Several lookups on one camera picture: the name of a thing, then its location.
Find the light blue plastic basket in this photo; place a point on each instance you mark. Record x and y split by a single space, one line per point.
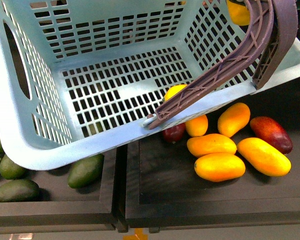
80 77

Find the brown basket handle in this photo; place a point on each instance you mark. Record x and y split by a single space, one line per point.
272 30

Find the dark red mango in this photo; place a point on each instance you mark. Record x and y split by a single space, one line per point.
174 133

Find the yellow orange mango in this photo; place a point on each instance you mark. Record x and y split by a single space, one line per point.
209 144
197 127
235 118
263 157

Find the green avocado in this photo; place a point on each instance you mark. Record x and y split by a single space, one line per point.
86 171
9 170
19 190

